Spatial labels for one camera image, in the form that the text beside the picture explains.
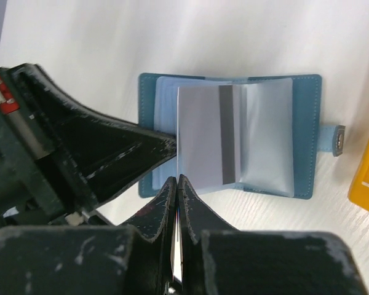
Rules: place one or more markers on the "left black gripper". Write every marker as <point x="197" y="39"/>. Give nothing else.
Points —
<point x="60" y="159"/>

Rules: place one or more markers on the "white credit card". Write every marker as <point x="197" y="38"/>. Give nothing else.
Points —
<point x="176" y="252"/>
<point x="208" y="134"/>

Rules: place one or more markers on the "blue leather card holder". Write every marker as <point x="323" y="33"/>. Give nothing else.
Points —
<point x="309" y="136"/>

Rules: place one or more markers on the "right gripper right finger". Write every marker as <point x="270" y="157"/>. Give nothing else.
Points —
<point x="220" y="259"/>

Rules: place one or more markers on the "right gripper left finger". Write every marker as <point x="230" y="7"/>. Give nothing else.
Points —
<point x="132" y="258"/>

